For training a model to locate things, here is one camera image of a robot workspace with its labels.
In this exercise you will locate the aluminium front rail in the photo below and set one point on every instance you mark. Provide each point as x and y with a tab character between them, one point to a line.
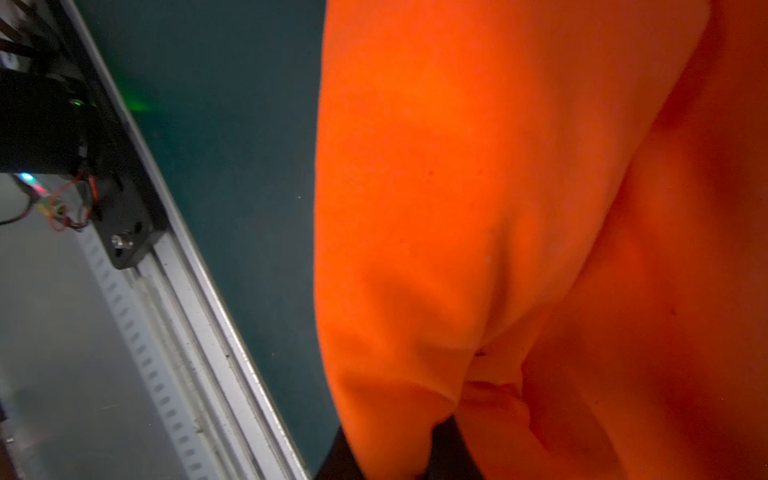
231	411

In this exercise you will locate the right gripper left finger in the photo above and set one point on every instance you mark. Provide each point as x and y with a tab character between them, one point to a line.
340	463

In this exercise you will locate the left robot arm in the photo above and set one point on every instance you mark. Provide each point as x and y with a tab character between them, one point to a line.
43	129

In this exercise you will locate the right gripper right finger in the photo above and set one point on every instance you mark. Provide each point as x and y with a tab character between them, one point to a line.
450	458

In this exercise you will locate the orange shorts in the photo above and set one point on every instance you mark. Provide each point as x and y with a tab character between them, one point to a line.
548	220

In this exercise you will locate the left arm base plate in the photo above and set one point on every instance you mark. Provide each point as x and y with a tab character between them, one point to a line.
129	216

